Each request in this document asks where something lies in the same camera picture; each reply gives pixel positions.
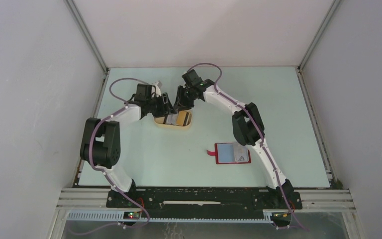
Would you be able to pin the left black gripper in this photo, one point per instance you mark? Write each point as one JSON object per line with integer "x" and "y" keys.
{"x": 165, "y": 109}

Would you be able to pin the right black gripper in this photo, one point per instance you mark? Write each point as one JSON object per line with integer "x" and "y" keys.
{"x": 180, "y": 102}

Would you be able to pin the beige oval tray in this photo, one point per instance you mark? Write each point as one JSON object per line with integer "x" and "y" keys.
{"x": 181, "y": 120}

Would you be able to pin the red card holder wallet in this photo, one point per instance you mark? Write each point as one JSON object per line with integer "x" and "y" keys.
{"x": 223, "y": 154}

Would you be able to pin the white numbered card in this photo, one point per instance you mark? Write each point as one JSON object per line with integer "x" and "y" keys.
{"x": 240, "y": 153}

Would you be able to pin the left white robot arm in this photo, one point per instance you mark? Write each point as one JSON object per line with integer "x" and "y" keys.
{"x": 101, "y": 142}

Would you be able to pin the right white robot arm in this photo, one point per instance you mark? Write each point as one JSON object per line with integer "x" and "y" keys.
{"x": 247, "y": 125}

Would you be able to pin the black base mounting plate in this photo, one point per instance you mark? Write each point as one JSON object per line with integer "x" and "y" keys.
{"x": 218, "y": 203}

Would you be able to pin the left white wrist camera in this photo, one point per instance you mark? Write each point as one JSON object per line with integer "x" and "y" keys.
{"x": 156, "y": 89}

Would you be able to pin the aluminium frame rail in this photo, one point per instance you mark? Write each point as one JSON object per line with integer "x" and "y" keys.
{"x": 313, "y": 200}

